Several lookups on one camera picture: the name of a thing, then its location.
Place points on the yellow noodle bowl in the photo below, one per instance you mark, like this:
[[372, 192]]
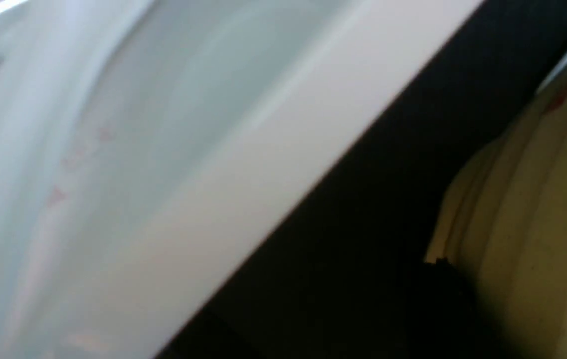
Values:
[[503, 226]]

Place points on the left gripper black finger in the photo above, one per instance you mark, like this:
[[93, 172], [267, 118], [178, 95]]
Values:
[[442, 319]]

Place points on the large white plastic tub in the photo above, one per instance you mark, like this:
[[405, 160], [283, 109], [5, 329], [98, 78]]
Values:
[[149, 147]]

